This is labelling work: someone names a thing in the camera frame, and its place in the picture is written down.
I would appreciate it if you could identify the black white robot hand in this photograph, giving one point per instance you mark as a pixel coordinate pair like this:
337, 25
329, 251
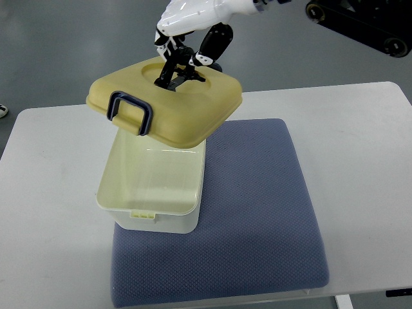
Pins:
182, 18

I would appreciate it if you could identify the yellow box lid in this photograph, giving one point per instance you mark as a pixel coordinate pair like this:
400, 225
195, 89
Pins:
180, 118

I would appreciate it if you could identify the white storage box base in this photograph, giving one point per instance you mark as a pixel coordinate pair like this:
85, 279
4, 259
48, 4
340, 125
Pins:
149, 186

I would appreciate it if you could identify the black wheeled cart base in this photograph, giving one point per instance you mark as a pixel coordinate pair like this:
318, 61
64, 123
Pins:
382, 25

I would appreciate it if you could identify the black white shoe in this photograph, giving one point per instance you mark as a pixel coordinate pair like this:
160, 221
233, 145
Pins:
3, 111

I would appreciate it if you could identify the blue grey cushion mat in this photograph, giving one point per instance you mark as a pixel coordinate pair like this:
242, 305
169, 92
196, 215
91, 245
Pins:
257, 231

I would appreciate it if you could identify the white table leg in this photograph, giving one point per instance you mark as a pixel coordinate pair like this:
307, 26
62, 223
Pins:
343, 301

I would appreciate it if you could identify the black table bracket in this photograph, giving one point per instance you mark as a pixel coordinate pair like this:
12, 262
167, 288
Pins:
399, 292

